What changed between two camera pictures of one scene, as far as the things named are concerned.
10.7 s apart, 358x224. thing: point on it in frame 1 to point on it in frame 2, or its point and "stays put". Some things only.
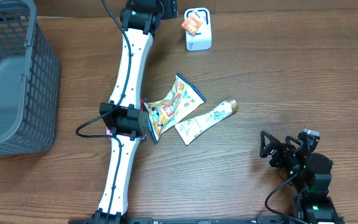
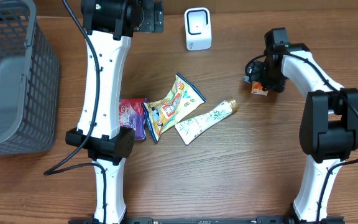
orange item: [192, 24] to [257, 88]
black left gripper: [171, 9] to [154, 17]
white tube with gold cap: [189, 129] stays put
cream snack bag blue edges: [162, 114] stays put
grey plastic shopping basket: [19, 79] stays put
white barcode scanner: [202, 40] stays put
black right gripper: [281, 152] to [252, 73]
